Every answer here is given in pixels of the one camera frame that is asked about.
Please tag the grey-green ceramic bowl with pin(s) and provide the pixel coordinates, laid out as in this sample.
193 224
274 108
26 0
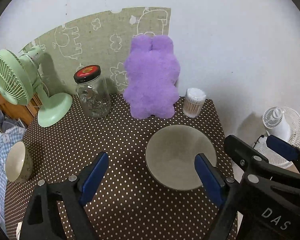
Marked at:
19 164
170 155

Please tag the green patterned wall mat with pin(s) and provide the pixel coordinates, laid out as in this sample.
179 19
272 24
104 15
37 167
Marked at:
103 38

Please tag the cotton swab container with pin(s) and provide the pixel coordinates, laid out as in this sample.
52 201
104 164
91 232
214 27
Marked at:
193 102

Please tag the green desk fan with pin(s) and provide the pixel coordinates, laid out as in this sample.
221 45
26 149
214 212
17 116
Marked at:
20 80

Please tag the white floor fan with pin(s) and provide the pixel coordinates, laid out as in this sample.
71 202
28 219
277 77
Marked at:
284 123

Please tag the brown polka-dot tablecloth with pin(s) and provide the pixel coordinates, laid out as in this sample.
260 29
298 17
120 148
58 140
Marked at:
129 203

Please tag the grey-green ceramic bowl back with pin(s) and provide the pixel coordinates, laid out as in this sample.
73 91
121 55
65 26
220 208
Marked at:
170 155

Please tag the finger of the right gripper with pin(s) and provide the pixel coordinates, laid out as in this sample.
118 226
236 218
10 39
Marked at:
247 158
284 149

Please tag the glass jar black lid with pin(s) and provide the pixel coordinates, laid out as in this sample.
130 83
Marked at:
92 91

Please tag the wooden headboard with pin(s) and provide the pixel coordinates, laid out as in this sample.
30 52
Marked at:
25 113

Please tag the blue checkered blanket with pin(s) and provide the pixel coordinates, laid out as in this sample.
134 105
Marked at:
10 132

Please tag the purple plush bunny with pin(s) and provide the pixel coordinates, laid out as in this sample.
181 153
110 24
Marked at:
152 72

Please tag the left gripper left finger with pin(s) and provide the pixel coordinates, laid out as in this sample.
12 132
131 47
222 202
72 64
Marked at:
42 219

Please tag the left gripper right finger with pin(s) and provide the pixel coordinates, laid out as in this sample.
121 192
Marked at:
223 192

